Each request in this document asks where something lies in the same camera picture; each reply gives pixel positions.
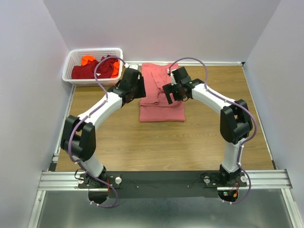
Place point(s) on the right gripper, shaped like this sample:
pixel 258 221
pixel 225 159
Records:
pixel 167 93

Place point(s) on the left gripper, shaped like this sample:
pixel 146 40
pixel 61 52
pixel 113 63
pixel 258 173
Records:
pixel 140 86

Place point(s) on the pink t shirt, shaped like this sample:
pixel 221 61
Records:
pixel 155 107

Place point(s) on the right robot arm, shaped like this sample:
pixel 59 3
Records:
pixel 235 120

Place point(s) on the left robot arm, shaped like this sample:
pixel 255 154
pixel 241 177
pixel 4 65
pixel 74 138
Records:
pixel 79 133

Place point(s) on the orange t shirt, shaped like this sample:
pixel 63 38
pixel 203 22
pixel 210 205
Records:
pixel 108 69

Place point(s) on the white plastic laundry basket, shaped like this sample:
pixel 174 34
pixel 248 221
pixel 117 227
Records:
pixel 74 73

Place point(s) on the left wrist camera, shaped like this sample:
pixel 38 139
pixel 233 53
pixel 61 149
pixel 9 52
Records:
pixel 134 66

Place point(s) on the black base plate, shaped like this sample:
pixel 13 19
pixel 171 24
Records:
pixel 128 192

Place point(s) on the aluminium frame rail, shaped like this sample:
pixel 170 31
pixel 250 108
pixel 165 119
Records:
pixel 256 179

